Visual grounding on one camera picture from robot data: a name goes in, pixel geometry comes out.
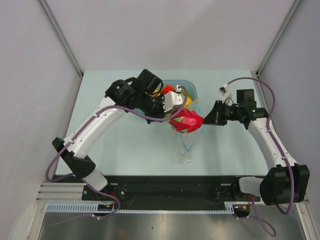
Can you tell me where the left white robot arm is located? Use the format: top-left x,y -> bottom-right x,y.
52,69 -> 166,200

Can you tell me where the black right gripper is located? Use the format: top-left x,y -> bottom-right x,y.
201,100 -> 242,126

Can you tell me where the aluminium frame post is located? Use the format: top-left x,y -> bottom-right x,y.
255,0 -> 304,78
36,0 -> 84,78

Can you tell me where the right aluminium frame post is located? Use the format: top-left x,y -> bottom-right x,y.
255,0 -> 304,78

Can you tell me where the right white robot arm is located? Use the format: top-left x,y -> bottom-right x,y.
204,86 -> 310,206

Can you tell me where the pink dragon fruit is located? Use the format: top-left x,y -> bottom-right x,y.
168,108 -> 204,134

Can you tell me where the blue plastic food tub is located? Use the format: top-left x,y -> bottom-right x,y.
130,75 -> 197,123

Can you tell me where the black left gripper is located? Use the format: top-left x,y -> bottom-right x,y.
138,93 -> 172,125

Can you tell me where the green star fruit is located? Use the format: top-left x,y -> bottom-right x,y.
180,89 -> 191,98

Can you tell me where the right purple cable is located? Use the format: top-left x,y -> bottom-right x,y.
224,76 -> 296,237

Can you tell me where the white slotted cable duct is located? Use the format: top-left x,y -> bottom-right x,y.
45,201 -> 243,214

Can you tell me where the yellow orange fruit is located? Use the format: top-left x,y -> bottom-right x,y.
184,97 -> 192,108

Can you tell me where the purple cable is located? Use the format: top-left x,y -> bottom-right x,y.
44,85 -> 189,227
224,76 -> 296,237

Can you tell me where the left aluminium frame post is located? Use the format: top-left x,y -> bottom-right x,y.
36,0 -> 84,78

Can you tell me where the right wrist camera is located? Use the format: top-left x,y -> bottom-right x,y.
218,83 -> 233,99

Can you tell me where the red tomato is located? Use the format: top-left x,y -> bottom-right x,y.
161,84 -> 175,95

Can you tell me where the clear zip top bag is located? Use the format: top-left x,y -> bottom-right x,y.
177,99 -> 203,164

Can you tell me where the yellow banana bunch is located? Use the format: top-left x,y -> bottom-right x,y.
151,88 -> 163,98

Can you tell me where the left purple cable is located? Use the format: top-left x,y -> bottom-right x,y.
44,85 -> 189,227

